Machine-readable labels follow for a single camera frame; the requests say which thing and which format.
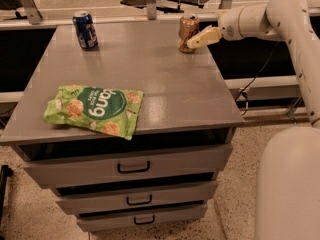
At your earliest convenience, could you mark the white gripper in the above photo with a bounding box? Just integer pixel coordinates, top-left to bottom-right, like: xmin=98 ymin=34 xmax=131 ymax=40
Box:
xmin=187 ymin=9 xmax=241 ymax=49

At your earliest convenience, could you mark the orange soda can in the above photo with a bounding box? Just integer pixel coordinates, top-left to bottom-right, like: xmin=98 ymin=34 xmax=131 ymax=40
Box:
xmin=178 ymin=15 xmax=200 ymax=53

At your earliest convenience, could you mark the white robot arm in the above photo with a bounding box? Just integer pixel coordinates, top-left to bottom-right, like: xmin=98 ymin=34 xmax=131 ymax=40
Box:
xmin=187 ymin=0 xmax=320 ymax=240

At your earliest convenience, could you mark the blue pepsi can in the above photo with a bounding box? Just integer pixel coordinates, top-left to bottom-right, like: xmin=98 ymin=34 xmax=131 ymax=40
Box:
xmin=72 ymin=11 xmax=98 ymax=50

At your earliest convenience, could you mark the green chip bag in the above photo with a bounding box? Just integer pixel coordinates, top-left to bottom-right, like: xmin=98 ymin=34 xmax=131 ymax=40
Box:
xmin=43 ymin=85 xmax=144 ymax=140

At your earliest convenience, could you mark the grey drawer cabinet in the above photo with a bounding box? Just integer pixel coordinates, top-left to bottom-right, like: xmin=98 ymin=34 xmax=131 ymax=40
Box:
xmin=1 ymin=21 xmax=242 ymax=232

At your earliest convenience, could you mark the top grey drawer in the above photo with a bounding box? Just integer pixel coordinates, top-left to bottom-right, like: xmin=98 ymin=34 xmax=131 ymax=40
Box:
xmin=24 ymin=143 xmax=232 ymax=188

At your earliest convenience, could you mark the grey drawer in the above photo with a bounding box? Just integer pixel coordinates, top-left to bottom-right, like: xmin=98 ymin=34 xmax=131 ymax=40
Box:
xmin=77 ymin=202 xmax=207 ymax=232
xmin=24 ymin=143 xmax=232 ymax=188
xmin=56 ymin=181 xmax=217 ymax=215

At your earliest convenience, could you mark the middle grey drawer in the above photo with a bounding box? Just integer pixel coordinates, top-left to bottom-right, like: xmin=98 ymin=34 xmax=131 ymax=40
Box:
xmin=56 ymin=181 xmax=217 ymax=215

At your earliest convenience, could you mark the bottom grey drawer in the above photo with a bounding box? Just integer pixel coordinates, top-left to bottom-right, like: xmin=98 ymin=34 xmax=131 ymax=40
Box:
xmin=77 ymin=202 xmax=207 ymax=232

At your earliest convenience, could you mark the black object at left floor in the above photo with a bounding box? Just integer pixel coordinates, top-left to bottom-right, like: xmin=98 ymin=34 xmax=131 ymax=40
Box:
xmin=0 ymin=165 xmax=13 ymax=223

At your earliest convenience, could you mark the black cable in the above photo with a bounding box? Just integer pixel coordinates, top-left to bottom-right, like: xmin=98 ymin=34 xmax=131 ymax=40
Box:
xmin=234 ymin=40 xmax=281 ymax=116

